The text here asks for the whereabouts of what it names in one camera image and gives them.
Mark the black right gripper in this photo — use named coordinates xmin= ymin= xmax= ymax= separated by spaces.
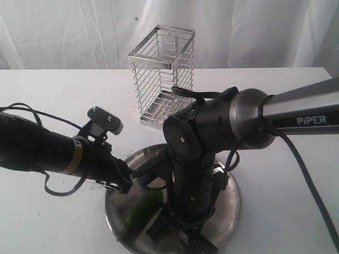
xmin=166 ymin=152 xmax=216 ymax=220

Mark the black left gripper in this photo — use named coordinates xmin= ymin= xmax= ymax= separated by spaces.
xmin=87 ymin=140 xmax=132 ymax=194

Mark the green chili pepper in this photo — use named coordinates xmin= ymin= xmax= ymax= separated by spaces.
xmin=117 ymin=190 xmax=164 ymax=242

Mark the black knife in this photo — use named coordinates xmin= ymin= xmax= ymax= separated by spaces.
xmin=146 ymin=205 xmax=219 ymax=253

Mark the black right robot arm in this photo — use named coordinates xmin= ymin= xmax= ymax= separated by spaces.
xmin=163 ymin=78 xmax=338 ymax=218

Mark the round stainless steel plate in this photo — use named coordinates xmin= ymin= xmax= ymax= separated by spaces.
xmin=104 ymin=144 xmax=241 ymax=254

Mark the white backdrop curtain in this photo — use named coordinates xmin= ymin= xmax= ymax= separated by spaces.
xmin=1 ymin=1 xmax=338 ymax=75

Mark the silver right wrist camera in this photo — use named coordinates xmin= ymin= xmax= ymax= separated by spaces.
xmin=130 ymin=150 xmax=172 ymax=191

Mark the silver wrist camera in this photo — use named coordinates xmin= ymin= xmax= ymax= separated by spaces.
xmin=87 ymin=106 xmax=123 ymax=137
xmin=130 ymin=150 xmax=172 ymax=191

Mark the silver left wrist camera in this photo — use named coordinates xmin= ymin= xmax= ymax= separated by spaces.
xmin=87 ymin=106 xmax=123 ymax=137

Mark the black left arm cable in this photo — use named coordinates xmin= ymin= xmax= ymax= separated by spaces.
xmin=0 ymin=102 xmax=85 ymax=197

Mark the wire metal utensil holder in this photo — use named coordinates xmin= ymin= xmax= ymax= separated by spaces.
xmin=128 ymin=25 xmax=195 ymax=130

